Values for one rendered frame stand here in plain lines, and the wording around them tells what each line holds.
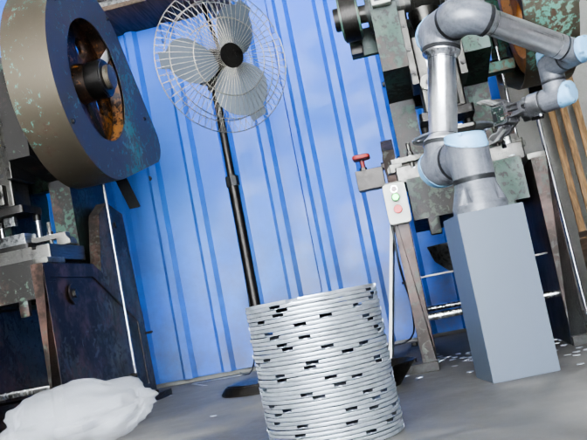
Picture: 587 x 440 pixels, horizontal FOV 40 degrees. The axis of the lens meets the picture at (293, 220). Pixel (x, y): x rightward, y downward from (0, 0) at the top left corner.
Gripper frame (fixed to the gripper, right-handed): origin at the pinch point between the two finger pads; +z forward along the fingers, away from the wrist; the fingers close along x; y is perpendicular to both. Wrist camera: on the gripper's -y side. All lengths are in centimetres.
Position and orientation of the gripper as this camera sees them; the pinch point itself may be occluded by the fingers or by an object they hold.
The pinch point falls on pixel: (482, 124)
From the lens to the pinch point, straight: 285.6
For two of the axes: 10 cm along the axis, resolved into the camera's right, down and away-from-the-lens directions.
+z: -6.7, 2.0, 7.2
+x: 1.9, 9.8, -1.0
